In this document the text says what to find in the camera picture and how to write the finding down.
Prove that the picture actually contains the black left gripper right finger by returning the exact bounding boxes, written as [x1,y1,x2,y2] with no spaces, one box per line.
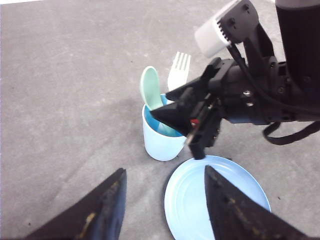
[204,165,312,240]

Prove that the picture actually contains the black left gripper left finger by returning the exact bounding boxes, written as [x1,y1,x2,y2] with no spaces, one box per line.
[25,168,127,240]

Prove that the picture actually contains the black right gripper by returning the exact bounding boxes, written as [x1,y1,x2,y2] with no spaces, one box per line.
[151,57,298,160]

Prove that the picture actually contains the white plastic fork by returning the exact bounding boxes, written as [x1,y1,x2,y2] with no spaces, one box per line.
[167,51,192,92]

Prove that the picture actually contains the light blue plastic cup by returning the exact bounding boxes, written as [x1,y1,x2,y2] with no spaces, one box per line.
[141,105,186,162]

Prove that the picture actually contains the mint green plastic spoon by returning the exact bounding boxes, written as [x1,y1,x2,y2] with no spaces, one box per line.
[139,65,181,137]

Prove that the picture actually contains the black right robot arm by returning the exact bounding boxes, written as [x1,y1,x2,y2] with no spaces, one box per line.
[150,0,320,160]

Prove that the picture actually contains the blue plastic plate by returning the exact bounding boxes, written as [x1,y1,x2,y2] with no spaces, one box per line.
[164,155,271,240]

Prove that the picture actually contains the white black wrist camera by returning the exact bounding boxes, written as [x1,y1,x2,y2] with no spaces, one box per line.
[194,0,259,58]

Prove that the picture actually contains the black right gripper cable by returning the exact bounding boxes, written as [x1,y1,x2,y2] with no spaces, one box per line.
[227,42,320,146]

